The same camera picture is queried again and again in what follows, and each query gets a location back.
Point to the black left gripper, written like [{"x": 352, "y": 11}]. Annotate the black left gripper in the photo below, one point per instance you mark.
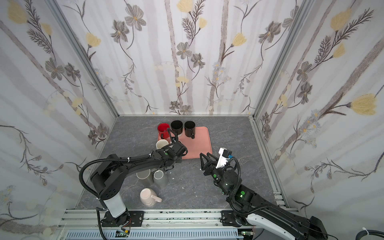
[{"x": 180, "y": 159}]

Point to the black mug white base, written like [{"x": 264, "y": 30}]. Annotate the black mug white base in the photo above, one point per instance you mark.
[{"x": 177, "y": 127}]

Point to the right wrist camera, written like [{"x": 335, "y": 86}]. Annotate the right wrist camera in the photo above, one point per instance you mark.
[{"x": 224, "y": 157}]

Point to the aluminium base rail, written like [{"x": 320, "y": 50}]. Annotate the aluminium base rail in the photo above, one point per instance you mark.
[{"x": 158, "y": 225}]

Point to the red mug black handle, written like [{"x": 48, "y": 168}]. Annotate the red mug black handle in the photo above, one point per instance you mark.
[{"x": 163, "y": 130}]

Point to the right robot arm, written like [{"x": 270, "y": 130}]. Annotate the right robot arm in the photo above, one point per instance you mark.
[{"x": 251, "y": 209}]

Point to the pink mug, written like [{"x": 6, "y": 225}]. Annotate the pink mug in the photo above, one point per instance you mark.
[{"x": 149, "y": 198}]

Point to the light grey mug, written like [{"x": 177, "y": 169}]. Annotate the light grey mug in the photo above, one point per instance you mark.
[{"x": 161, "y": 178}]

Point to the black mug white rim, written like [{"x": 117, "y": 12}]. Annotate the black mug white rim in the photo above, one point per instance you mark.
[{"x": 190, "y": 129}]

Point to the dark grey mug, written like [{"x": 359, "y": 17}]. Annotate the dark grey mug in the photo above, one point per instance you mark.
[{"x": 146, "y": 178}]

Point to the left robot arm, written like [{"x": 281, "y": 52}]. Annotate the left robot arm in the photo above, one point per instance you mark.
[{"x": 88, "y": 171}]

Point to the pink plastic tray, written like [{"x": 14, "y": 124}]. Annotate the pink plastic tray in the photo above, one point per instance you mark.
[{"x": 200, "y": 144}]

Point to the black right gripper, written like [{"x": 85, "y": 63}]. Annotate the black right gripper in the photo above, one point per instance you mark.
[{"x": 208, "y": 167}]

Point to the white ribbed mug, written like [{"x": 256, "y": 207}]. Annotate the white ribbed mug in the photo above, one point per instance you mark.
[{"x": 161, "y": 143}]

